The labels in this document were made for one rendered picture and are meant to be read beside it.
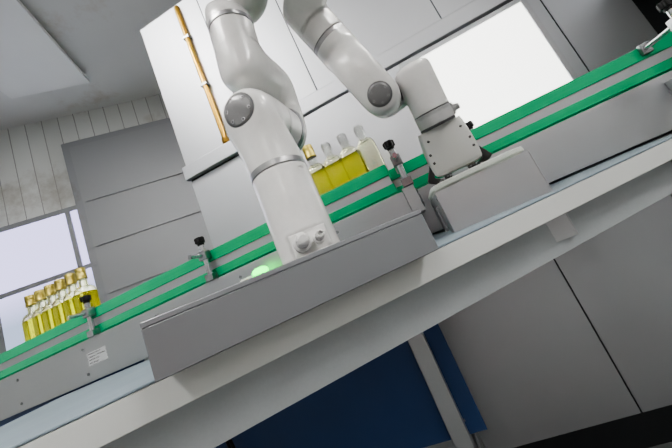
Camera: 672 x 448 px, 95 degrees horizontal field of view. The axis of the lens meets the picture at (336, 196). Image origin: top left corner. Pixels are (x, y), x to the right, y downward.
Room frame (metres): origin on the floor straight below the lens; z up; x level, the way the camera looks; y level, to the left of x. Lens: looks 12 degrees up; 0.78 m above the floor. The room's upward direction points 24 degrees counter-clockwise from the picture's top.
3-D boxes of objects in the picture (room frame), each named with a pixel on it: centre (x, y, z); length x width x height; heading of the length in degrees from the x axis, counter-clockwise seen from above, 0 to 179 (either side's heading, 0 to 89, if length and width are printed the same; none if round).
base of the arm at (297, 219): (0.47, 0.07, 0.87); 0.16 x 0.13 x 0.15; 14
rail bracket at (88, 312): (0.94, 0.87, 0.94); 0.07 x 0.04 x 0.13; 168
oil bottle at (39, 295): (1.19, 1.25, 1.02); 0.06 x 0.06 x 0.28; 78
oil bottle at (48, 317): (1.18, 1.20, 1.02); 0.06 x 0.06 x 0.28; 78
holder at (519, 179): (0.68, -0.28, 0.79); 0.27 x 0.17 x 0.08; 168
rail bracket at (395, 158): (0.77, -0.18, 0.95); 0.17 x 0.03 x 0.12; 168
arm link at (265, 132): (0.50, 0.07, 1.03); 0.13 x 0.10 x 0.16; 162
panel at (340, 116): (1.00, -0.37, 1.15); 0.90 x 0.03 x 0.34; 78
